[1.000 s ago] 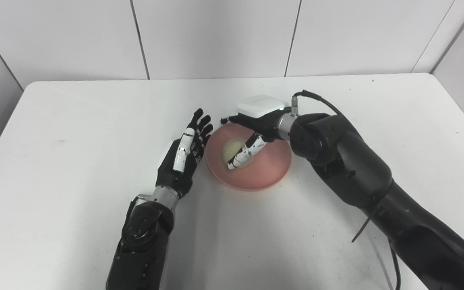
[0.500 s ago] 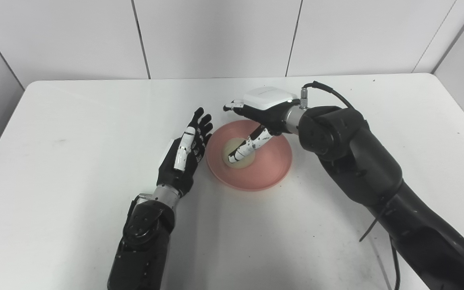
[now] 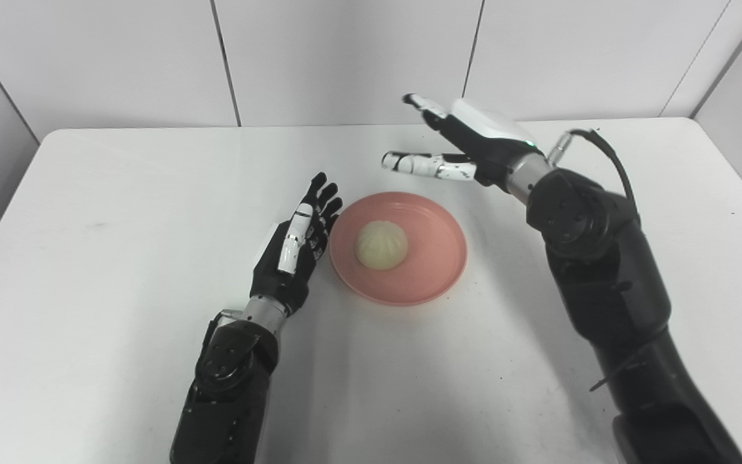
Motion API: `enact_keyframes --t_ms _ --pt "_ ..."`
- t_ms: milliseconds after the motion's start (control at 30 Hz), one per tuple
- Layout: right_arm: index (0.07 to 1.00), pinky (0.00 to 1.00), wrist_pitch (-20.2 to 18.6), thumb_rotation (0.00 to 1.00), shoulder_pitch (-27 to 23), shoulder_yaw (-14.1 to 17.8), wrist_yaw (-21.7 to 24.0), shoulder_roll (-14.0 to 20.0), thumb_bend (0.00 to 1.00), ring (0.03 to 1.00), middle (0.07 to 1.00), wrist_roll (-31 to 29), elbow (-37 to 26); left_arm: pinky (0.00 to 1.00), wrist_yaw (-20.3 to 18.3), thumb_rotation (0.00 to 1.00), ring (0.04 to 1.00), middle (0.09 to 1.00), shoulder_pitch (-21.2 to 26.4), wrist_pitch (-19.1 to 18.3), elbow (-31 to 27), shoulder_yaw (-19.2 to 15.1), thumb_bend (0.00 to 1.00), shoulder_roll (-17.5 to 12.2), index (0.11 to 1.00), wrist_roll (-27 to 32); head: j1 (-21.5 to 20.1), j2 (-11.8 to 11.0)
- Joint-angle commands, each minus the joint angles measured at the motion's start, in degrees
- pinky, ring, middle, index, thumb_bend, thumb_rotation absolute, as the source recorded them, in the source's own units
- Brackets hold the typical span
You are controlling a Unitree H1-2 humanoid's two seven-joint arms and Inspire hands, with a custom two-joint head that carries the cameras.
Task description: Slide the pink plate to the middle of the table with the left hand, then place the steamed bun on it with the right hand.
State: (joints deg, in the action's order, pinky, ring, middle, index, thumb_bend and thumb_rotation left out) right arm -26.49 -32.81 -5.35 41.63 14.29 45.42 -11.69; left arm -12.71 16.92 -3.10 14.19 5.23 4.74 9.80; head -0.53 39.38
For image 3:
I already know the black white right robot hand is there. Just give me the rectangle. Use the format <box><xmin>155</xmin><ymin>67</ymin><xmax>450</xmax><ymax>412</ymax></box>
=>
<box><xmin>381</xmin><ymin>93</ymin><xmax>540</xmax><ymax>191</ymax></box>

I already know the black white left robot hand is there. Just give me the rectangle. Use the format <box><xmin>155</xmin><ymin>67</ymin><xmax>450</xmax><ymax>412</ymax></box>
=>
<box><xmin>250</xmin><ymin>171</ymin><xmax>343</xmax><ymax>317</ymax></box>

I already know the cream steamed bun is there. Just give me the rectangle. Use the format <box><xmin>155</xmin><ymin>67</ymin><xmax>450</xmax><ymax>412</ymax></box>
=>
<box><xmin>354</xmin><ymin>220</ymin><xmax>409</xmax><ymax>270</ymax></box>

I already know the pink round plate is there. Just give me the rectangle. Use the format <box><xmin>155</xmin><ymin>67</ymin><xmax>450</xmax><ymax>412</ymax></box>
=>
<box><xmin>329</xmin><ymin>191</ymin><xmax>468</xmax><ymax>307</ymax></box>

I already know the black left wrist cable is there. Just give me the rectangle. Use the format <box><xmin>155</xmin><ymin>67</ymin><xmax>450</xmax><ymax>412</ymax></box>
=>
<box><xmin>205</xmin><ymin>309</ymin><xmax>244</xmax><ymax>339</ymax></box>

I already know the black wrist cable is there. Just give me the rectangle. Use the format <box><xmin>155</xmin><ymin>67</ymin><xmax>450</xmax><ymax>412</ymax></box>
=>
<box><xmin>205</xmin><ymin>309</ymin><xmax>244</xmax><ymax>339</ymax></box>
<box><xmin>548</xmin><ymin>128</ymin><xmax>640</xmax><ymax>220</ymax></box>

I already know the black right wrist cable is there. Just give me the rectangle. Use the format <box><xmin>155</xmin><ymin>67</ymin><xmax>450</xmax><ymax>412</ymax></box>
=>
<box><xmin>548</xmin><ymin>128</ymin><xmax>640</xmax><ymax>220</ymax></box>

